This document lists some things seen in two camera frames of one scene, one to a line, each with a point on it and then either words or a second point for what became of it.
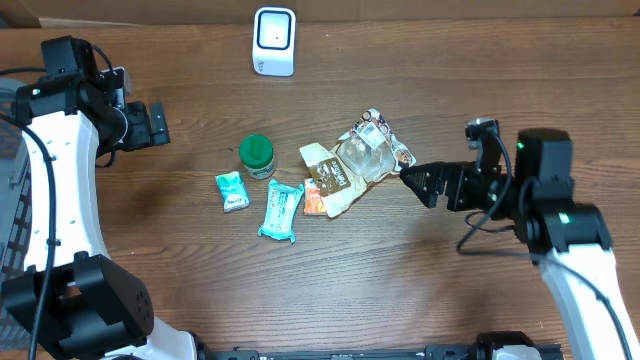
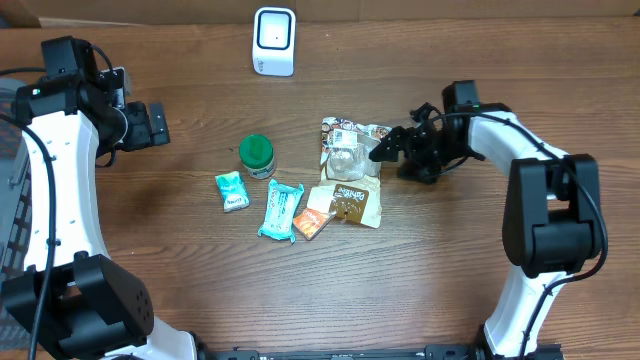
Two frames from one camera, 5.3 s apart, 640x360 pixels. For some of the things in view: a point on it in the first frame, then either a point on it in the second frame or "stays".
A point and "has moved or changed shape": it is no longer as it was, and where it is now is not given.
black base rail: [474, 351] stays
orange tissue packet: [313, 198] -> [311, 223]
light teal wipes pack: [279, 221] stays
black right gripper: [454, 175] -> [409, 137]
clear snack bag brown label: [367, 154] has moved or changed shape
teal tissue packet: [234, 193] stays
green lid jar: [257, 156] stays
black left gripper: [146, 136] stays
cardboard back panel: [78, 13] stays
